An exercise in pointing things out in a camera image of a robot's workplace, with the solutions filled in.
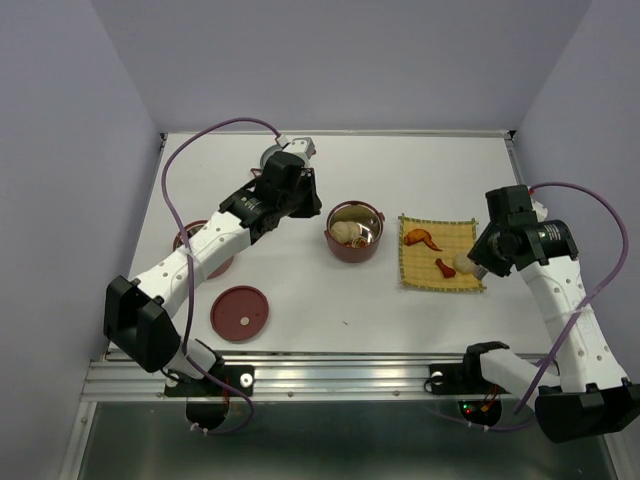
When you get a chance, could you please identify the toy bun back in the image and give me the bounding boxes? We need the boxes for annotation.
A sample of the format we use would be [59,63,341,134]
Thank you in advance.
[346,221,360,243]

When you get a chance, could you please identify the red lid near front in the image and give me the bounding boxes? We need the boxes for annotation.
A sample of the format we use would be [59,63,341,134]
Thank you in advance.
[210,285,270,342]

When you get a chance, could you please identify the orange toy chicken wing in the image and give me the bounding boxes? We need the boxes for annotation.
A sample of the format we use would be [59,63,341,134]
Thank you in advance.
[403,229,441,252]

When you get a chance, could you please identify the toy bun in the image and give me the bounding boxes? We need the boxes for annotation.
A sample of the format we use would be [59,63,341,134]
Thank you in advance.
[346,221,360,243]
[453,252,476,274]
[330,221,352,245]

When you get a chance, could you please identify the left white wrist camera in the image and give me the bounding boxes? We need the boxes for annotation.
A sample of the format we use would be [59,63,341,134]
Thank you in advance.
[283,137,316,162]

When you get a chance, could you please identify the red steel lunch bowl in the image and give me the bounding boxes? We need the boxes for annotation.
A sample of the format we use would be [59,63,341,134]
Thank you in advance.
[324,200,385,263]

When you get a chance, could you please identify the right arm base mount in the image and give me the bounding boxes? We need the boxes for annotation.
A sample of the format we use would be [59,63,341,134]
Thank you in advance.
[423,363,514,432]

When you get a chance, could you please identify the yellow bamboo mat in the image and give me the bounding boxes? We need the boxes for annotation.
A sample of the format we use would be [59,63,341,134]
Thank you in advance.
[398,214,486,293]

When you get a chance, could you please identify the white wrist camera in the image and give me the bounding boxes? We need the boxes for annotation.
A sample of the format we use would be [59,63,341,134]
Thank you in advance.
[531,198,548,222]
[283,137,316,162]

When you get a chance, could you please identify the red toy drumstick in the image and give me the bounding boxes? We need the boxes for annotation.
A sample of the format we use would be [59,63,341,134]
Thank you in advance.
[435,258,457,279]

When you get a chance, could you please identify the grey lid with red clips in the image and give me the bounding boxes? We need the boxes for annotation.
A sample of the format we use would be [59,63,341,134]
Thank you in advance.
[250,145,282,178]

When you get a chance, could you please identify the toy bun front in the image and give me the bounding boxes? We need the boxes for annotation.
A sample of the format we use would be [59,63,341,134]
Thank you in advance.
[330,221,352,245]

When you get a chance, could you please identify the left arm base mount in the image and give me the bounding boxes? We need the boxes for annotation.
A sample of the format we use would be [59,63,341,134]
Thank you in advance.
[164,364,255,436]

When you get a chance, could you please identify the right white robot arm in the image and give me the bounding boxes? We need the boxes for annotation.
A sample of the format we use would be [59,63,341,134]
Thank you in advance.
[460,185,639,443]

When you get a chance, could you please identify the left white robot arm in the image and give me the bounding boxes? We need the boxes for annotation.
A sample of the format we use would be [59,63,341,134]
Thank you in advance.
[103,149,322,394]

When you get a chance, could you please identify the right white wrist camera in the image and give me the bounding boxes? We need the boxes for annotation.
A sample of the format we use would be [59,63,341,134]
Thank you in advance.
[531,198,548,222]

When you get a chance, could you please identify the toy sushi roll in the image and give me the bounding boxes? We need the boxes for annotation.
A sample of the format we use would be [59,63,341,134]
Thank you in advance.
[351,237,368,249]

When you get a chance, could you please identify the red steel bowl with clips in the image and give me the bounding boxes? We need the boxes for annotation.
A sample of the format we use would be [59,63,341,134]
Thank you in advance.
[172,219,236,280]

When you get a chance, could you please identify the aluminium front rail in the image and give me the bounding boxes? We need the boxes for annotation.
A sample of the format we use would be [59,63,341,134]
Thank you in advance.
[81,352,462,402]

